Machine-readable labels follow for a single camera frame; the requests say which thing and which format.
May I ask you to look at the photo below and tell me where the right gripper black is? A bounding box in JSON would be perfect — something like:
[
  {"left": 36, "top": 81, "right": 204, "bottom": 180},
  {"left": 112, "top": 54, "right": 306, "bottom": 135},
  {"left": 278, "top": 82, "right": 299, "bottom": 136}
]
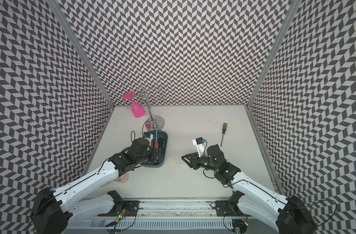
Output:
[{"left": 181, "top": 152, "right": 219, "bottom": 172}]

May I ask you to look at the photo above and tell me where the black yellow long screwdriver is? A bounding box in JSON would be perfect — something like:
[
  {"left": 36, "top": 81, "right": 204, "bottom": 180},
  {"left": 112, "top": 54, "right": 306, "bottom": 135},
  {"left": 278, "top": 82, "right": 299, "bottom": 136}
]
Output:
[{"left": 158, "top": 136, "right": 163, "bottom": 155}]

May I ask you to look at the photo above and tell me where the green black screwdriver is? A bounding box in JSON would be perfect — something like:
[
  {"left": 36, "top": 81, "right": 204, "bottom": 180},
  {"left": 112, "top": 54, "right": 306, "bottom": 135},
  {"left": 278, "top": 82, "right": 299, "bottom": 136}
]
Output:
[{"left": 161, "top": 139, "right": 167, "bottom": 161}]

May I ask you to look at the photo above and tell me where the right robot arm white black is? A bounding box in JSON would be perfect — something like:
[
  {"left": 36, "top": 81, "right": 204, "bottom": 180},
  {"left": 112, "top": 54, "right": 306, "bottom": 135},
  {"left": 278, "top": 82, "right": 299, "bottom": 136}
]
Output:
[{"left": 182, "top": 145, "right": 317, "bottom": 234}]

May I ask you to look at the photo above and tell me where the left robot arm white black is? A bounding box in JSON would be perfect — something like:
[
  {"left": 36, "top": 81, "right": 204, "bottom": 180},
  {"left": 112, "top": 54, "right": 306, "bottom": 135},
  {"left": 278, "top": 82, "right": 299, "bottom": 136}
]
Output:
[{"left": 30, "top": 137, "right": 157, "bottom": 234}]

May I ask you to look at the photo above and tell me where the teal plastic storage box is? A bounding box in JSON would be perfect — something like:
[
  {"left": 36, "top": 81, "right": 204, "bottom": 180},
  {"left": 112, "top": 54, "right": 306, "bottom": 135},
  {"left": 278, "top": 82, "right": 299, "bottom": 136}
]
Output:
[{"left": 143, "top": 131, "right": 168, "bottom": 168}]

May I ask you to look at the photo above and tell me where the chrome glass holder stand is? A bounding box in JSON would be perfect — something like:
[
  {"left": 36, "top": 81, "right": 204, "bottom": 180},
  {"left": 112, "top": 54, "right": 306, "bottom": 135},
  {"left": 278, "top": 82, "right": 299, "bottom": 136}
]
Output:
[{"left": 137, "top": 85, "right": 165, "bottom": 131}]

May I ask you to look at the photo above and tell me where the clear pink plastic cup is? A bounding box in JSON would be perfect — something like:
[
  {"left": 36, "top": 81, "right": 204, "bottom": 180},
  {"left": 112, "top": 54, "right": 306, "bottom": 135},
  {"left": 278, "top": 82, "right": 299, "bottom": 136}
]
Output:
[{"left": 114, "top": 173, "right": 129, "bottom": 183}]

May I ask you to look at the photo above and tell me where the pink plastic wine glass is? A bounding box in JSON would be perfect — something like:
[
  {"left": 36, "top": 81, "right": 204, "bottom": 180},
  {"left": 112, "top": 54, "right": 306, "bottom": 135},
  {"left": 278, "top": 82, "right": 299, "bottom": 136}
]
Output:
[{"left": 123, "top": 91, "right": 146, "bottom": 118}]

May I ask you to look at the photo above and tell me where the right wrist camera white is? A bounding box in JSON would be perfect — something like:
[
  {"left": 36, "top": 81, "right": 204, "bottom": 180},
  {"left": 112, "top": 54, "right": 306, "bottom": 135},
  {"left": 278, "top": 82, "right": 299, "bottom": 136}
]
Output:
[{"left": 192, "top": 137, "right": 207, "bottom": 158}]

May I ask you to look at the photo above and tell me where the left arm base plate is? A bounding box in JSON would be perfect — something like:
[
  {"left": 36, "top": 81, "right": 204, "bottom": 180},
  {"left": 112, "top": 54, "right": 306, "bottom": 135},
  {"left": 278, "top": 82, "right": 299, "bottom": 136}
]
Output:
[{"left": 98, "top": 200, "right": 140, "bottom": 217}]

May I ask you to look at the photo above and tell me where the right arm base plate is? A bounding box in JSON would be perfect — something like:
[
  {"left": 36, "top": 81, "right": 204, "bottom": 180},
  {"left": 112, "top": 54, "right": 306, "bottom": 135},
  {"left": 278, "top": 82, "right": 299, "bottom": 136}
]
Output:
[{"left": 215, "top": 200, "right": 244, "bottom": 217}]

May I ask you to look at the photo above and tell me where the aluminium front rail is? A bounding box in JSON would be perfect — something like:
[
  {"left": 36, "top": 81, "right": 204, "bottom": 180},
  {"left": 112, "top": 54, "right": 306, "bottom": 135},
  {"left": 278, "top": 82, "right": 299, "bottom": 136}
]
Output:
[{"left": 53, "top": 198, "right": 295, "bottom": 220}]

